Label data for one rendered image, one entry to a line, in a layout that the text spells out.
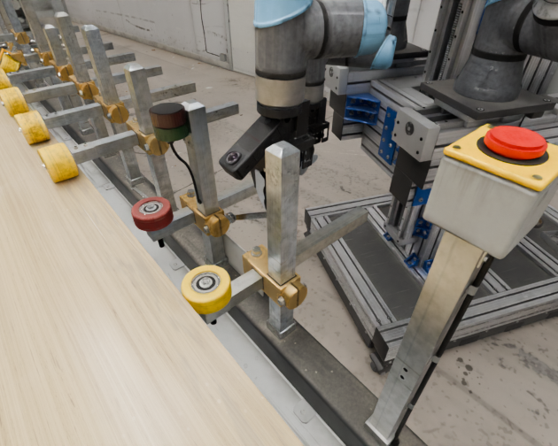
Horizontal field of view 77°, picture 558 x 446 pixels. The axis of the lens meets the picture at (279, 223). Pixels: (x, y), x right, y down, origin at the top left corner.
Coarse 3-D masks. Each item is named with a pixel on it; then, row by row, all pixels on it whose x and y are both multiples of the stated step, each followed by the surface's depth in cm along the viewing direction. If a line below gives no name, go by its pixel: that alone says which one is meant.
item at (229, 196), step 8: (240, 184) 88; (248, 184) 88; (224, 192) 85; (232, 192) 85; (240, 192) 86; (248, 192) 88; (256, 192) 90; (224, 200) 84; (232, 200) 86; (240, 200) 87; (184, 208) 80; (224, 208) 85; (176, 216) 78; (184, 216) 78; (192, 216) 80; (176, 224) 78; (184, 224) 79; (152, 232) 74; (160, 232) 76; (168, 232) 77; (152, 240) 76
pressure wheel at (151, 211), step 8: (144, 200) 75; (152, 200) 75; (160, 200) 75; (136, 208) 73; (144, 208) 73; (152, 208) 73; (160, 208) 73; (168, 208) 73; (136, 216) 71; (144, 216) 71; (152, 216) 71; (160, 216) 71; (168, 216) 73; (136, 224) 72; (144, 224) 71; (152, 224) 71; (160, 224) 72; (168, 224) 74; (160, 240) 78
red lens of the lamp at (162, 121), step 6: (150, 108) 61; (150, 114) 60; (156, 114) 59; (174, 114) 59; (180, 114) 60; (156, 120) 59; (162, 120) 59; (168, 120) 59; (174, 120) 60; (180, 120) 60; (186, 120) 62; (156, 126) 60; (162, 126) 60; (168, 126) 60; (174, 126) 60
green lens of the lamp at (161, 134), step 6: (186, 126) 62; (156, 132) 61; (162, 132) 60; (168, 132) 60; (174, 132) 61; (180, 132) 61; (186, 132) 63; (156, 138) 62; (162, 138) 61; (168, 138) 61; (174, 138) 61; (180, 138) 62
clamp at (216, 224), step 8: (184, 200) 81; (192, 200) 81; (192, 208) 79; (200, 216) 77; (208, 216) 77; (216, 216) 77; (224, 216) 78; (200, 224) 79; (208, 224) 76; (216, 224) 76; (224, 224) 78; (208, 232) 77; (216, 232) 77; (224, 232) 79
